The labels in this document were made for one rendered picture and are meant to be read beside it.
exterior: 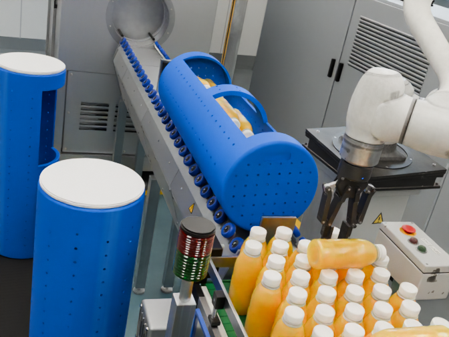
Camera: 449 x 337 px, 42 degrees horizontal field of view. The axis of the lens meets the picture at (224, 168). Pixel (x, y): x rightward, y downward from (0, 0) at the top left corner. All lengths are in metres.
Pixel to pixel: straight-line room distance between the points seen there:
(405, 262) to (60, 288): 0.89
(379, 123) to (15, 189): 1.78
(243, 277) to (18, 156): 1.45
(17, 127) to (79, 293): 1.07
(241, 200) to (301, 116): 2.60
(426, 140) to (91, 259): 0.87
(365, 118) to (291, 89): 3.01
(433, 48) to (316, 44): 2.66
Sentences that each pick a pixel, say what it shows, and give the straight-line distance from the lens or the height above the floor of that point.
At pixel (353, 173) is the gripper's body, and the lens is 1.31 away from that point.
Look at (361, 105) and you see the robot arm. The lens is 1.26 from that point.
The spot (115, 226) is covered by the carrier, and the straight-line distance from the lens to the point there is 1.53.
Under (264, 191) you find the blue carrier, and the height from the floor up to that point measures 1.08.
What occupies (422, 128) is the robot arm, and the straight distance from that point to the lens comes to 1.25.
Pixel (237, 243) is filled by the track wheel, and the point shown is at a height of 0.97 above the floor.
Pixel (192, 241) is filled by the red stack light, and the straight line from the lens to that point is 0.99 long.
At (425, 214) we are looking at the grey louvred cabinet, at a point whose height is 0.50.
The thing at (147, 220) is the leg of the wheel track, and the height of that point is 0.42.
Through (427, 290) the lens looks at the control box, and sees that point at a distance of 1.49.
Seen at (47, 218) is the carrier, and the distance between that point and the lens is 1.56.
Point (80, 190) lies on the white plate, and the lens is 1.55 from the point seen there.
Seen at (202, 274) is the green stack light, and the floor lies 1.17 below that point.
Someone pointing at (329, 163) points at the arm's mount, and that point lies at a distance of 2.08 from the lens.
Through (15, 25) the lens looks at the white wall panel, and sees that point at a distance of 6.49.
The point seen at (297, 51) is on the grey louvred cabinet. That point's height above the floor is 0.93.
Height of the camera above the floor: 1.76
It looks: 24 degrees down
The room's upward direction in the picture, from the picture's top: 11 degrees clockwise
